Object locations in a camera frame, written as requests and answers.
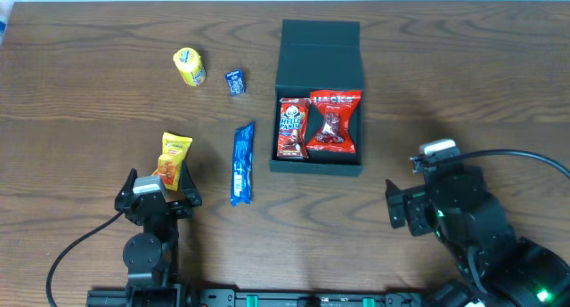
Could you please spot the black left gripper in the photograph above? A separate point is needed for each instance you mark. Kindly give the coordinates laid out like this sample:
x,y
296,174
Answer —
x,y
157,207

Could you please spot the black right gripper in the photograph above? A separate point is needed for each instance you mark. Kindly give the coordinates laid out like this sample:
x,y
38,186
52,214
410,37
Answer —
x,y
414,210

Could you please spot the blue Oreo cookie pack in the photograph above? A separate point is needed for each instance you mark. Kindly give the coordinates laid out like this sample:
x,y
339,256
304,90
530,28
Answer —
x,y
242,157

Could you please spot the red Hacks candy bag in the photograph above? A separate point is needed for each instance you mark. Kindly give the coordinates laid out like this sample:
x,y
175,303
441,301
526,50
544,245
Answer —
x,y
336,108

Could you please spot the red Hello Panda box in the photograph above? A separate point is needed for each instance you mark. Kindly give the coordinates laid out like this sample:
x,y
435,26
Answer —
x,y
294,113

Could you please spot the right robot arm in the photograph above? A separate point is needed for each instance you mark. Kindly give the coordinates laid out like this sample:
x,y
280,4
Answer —
x,y
499,267

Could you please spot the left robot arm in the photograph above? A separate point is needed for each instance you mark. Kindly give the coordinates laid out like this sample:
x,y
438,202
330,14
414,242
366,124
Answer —
x,y
152,255

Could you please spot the yellow orange snack bag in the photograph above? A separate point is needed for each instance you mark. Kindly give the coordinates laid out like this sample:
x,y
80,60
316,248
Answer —
x,y
171,159

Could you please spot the yellow candy canister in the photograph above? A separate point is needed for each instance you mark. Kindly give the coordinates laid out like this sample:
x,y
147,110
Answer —
x,y
189,64

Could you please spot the small blue snack packet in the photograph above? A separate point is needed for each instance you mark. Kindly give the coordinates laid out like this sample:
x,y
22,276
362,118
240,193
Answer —
x,y
236,82

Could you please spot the dark green gift box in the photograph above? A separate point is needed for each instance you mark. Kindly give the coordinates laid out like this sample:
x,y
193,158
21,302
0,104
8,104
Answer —
x,y
318,126

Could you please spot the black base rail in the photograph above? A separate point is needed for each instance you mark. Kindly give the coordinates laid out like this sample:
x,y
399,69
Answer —
x,y
178,295

